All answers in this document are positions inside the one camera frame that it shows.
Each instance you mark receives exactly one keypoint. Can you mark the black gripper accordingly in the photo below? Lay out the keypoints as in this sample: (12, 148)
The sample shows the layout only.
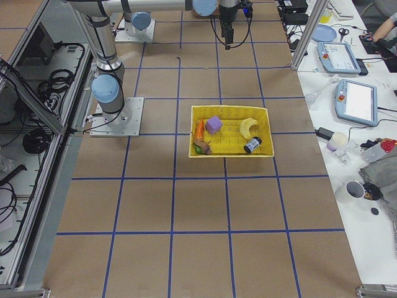
(226, 14)

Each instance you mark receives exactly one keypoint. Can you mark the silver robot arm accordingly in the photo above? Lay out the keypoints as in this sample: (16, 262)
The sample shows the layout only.
(106, 23)

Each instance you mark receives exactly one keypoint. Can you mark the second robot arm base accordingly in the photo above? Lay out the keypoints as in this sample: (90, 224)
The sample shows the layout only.
(135, 27)

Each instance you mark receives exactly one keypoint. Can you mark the person forearm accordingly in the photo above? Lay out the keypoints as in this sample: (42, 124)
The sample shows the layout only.
(383, 30)

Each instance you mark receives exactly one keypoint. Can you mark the blue plate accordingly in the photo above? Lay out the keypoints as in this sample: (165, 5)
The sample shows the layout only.
(324, 33)

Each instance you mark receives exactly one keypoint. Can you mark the yellow cup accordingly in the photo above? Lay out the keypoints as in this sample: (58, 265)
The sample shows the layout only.
(326, 16)

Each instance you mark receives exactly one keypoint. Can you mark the pale banana slice toy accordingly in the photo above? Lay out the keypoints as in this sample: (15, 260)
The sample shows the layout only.
(246, 124)

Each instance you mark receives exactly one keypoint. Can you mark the purple foam cube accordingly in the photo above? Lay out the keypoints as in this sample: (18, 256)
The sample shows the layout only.
(213, 125)

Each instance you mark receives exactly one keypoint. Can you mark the black scissors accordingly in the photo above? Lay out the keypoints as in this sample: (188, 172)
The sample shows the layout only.
(342, 32)

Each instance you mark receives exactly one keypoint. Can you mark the upper teach pendant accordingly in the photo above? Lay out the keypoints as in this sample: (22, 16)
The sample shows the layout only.
(337, 58)

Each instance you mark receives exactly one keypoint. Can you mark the teach pendant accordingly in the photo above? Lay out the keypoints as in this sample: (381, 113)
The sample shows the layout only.
(337, 58)
(356, 102)

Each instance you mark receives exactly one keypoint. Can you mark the light bulb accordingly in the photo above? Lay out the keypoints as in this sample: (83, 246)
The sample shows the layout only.
(311, 97)

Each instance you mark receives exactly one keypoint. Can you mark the orange toy carrot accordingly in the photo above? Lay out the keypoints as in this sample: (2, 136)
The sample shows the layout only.
(199, 130)

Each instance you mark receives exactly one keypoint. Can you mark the yellow woven basket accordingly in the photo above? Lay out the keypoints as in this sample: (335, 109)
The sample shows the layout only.
(228, 142)

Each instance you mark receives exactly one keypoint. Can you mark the black cylindrical can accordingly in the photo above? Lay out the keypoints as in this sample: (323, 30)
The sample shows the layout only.
(252, 145)

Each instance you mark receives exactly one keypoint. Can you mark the brown and green toy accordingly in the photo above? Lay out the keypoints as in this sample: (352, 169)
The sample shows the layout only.
(204, 147)

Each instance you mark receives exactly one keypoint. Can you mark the black power adapter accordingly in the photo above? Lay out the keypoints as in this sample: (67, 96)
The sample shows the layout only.
(324, 133)

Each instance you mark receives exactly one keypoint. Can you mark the lower teach pendant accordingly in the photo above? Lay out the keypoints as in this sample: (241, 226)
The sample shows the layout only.
(356, 102)

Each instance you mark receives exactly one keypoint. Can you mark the white purple jar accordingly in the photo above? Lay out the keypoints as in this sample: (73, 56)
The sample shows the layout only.
(337, 140)

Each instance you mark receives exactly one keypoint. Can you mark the red toy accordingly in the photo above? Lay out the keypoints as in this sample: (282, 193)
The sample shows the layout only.
(388, 145)

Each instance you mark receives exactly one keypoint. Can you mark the white mug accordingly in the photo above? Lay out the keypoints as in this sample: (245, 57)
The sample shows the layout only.
(349, 192)

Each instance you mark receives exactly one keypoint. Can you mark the grey cloth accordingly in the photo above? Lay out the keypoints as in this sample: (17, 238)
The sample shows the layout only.
(382, 173)

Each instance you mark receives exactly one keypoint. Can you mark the black small bowl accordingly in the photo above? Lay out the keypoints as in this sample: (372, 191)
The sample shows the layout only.
(372, 192)

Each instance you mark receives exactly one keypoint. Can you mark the black round cap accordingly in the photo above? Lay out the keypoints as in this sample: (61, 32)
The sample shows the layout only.
(374, 211)

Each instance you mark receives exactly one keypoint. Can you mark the aluminium frame post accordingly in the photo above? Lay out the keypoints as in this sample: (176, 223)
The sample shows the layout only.
(313, 21)

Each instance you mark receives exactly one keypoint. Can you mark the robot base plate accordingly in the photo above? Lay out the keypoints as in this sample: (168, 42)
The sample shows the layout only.
(128, 123)

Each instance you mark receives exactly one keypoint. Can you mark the white plastic bracket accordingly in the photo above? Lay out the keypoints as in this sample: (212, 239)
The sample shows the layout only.
(344, 153)

